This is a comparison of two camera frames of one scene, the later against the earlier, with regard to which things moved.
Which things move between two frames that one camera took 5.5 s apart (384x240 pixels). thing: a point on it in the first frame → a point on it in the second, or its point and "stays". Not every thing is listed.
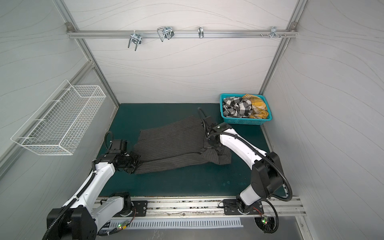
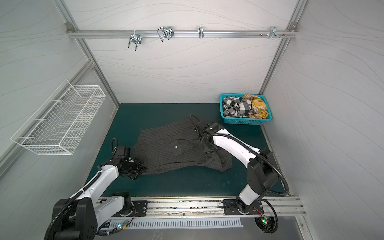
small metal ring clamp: (200, 30) stays
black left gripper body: (131, 162) → (134, 168)
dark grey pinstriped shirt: (178, 144) stays
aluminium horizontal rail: (181, 33) stays
